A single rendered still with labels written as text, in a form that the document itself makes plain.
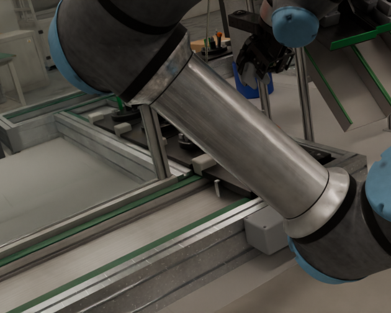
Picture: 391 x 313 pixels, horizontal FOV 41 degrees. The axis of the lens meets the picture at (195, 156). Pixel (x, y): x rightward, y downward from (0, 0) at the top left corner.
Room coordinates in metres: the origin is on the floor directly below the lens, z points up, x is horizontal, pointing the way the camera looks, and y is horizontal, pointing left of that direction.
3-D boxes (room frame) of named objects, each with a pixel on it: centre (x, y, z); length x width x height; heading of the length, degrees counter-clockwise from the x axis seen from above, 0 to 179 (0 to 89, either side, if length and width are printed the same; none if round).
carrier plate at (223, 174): (1.16, -0.15, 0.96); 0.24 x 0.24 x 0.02; 28
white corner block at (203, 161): (1.20, -0.02, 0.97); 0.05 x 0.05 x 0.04; 28
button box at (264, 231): (0.93, -0.17, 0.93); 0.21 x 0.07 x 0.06; 118
